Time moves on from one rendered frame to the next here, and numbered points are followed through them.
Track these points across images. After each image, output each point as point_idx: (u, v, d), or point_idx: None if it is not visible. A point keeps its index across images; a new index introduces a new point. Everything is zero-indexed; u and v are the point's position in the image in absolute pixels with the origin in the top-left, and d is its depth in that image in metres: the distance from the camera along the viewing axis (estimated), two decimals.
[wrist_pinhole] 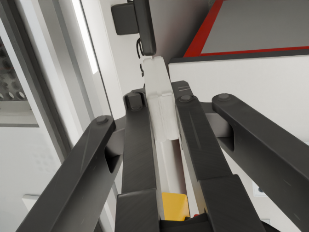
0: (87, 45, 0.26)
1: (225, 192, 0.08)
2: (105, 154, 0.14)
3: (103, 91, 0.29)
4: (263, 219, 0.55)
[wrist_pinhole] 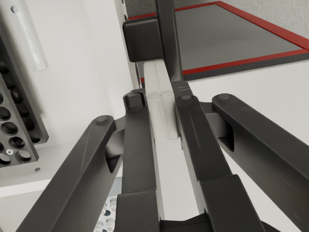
0: None
1: (225, 192, 0.08)
2: (105, 154, 0.14)
3: None
4: None
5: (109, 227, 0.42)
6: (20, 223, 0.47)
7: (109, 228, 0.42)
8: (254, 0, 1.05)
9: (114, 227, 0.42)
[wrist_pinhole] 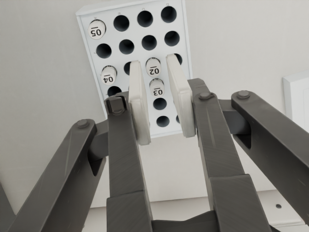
0: None
1: (235, 190, 0.08)
2: (87, 158, 0.14)
3: None
4: (283, 87, 0.29)
5: (148, 71, 0.23)
6: (166, 179, 0.35)
7: (151, 72, 0.23)
8: None
9: (155, 61, 0.23)
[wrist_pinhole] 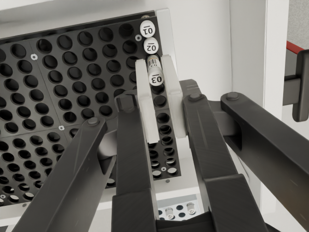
0: None
1: (230, 191, 0.08)
2: (97, 156, 0.14)
3: None
4: None
5: (145, 47, 0.23)
6: (92, 225, 0.55)
7: (148, 48, 0.23)
8: None
9: (153, 38, 0.23)
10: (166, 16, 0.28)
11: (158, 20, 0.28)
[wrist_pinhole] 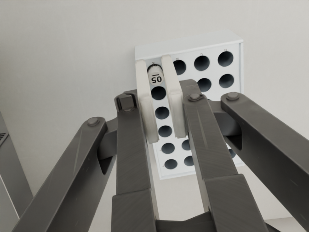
0: None
1: (230, 191, 0.08)
2: (97, 156, 0.14)
3: None
4: None
5: None
6: (203, 206, 0.35)
7: None
8: None
9: None
10: None
11: None
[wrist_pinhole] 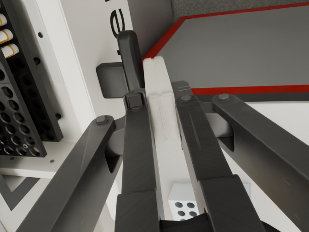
0: None
1: (225, 192, 0.08)
2: (105, 154, 0.14)
3: None
4: None
5: None
6: None
7: None
8: None
9: None
10: None
11: None
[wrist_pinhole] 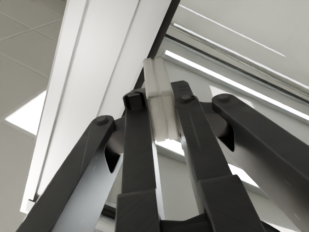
0: None
1: (225, 192, 0.08)
2: (105, 154, 0.14)
3: None
4: None
5: None
6: None
7: None
8: None
9: None
10: None
11: None
